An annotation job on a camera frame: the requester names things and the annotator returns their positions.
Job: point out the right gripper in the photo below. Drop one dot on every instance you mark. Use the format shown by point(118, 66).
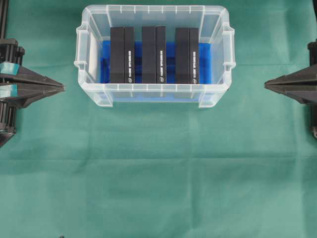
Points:
point(304, 77)

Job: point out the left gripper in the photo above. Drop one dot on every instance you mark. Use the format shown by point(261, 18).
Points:
point(34, 86)

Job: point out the black box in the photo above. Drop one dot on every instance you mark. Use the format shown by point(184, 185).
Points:
point(154, 55)
point(187, 60)
point(122, 55)

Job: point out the clear plastic storage case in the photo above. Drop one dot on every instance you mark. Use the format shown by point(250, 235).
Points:
point(214, 28)

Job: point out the green table cloth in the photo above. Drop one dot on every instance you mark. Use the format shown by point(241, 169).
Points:
point(246, 168)

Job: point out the blue foam liner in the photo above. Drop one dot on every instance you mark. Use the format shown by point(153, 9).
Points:
point(205, 59)

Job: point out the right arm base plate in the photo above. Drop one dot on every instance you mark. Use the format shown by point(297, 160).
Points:
point(313, 131)

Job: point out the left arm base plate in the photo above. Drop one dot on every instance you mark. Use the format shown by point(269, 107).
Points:
point(5, 136)

